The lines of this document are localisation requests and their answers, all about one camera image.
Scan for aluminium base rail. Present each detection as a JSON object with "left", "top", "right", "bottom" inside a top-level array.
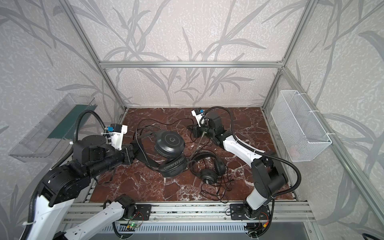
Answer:
[{"left": 61, "top": 201, "right": 316, "bottom": 224}]

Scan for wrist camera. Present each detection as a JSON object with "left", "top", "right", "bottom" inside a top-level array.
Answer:
[
  {"left": 104, "top": 124, "right": 128, "bottom": 151},
  {"left": 191, "top": 108, "right": 205, "bottom": 127}
]

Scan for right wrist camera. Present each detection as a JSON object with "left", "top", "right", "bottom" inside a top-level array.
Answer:
[{"left": 191, "top": 108, "right": 205, "bottom": 127}]

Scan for white wire mesh basket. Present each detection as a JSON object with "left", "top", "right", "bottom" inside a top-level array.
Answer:
[{"left": 271, "top": 90, "right": 332, "bottom": 162}]

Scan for black headphones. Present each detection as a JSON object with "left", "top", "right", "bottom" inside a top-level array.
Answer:
[
  {"left": 189, "top": 151, "right": 234, "bottom": 204},
  {"left": 131, "top": 118, "right": 189, "bottom": 178}
]

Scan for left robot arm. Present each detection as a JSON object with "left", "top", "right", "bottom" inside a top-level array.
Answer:
[{"left": 21, "top": 110, "right": 137, "bottom": 240}]

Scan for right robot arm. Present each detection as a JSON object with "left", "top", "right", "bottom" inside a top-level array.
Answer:
[{"left": 188, "top": 106, "right": 302, "bottom": 220}]

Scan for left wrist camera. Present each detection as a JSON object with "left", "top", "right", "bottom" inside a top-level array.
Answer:
[{"left": 104, "top": 124, "right": 128, "bottom": 151}]

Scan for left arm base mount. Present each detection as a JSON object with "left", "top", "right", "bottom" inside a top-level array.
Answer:
[{"left": 120, "top": 204, "right": 152, "bottom": 221}]

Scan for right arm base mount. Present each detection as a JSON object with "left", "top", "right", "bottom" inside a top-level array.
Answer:
[{"left": 229, "top": 204, "right": 271, "bottom": 221}]

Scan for clear plastic wall bin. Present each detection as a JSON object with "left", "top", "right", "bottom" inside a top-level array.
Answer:
[{"left": 9, "top": 94, "right": 97, "bottom": 163}]

